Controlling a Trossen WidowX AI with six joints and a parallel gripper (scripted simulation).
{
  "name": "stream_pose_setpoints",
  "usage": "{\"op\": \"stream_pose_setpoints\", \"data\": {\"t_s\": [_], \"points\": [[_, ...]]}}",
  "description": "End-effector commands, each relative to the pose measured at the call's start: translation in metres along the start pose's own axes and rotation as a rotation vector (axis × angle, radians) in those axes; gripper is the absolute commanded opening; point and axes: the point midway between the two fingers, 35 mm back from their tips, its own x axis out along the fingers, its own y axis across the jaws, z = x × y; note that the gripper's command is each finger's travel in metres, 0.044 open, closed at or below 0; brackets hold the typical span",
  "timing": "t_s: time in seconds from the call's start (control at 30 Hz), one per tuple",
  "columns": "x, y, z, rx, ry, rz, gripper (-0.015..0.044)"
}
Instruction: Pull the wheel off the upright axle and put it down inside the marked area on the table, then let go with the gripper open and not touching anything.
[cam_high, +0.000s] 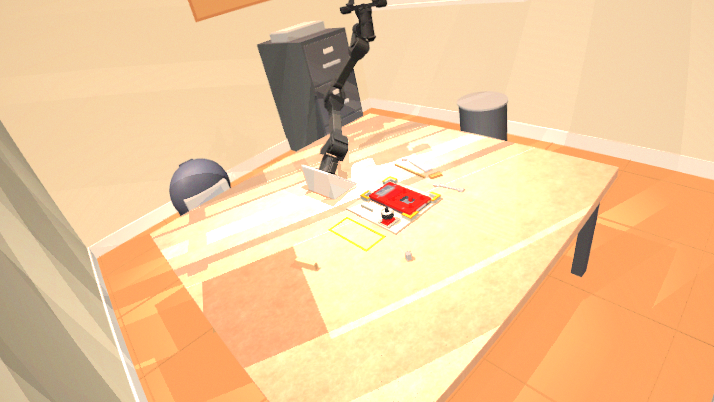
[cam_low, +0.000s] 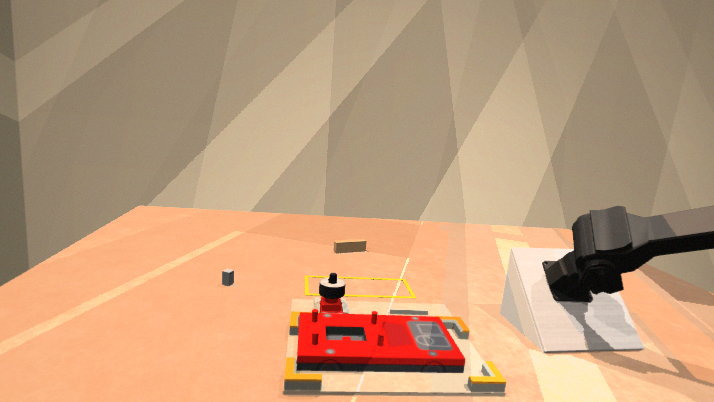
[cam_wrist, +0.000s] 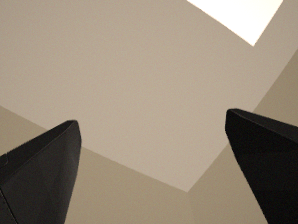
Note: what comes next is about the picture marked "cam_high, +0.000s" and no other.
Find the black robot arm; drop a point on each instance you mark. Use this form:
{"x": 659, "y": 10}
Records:
{"x": 337, "y": 143}

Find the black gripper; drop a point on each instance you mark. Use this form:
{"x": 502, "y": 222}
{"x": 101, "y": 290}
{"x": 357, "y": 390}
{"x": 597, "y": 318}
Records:
{"x": 364, "y": 13}

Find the white wheel with black tyre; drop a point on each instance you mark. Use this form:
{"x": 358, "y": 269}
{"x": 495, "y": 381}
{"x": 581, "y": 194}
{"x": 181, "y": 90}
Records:
{"x": 388, "y": 215}

